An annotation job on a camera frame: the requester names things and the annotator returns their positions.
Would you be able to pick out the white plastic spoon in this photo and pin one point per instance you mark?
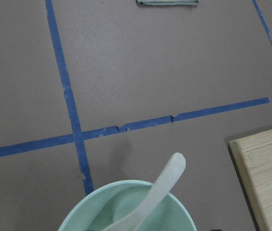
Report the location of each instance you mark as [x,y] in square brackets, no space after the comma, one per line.
[161,187]

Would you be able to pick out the mint green bowl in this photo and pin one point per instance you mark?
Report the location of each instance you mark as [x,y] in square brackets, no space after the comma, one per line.
[112,202]

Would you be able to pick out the grey folded cloth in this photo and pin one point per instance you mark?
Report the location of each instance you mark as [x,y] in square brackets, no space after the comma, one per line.
[168,2]

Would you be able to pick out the bamboo cutting board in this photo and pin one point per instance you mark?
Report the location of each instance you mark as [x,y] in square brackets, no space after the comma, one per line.
[253,158]

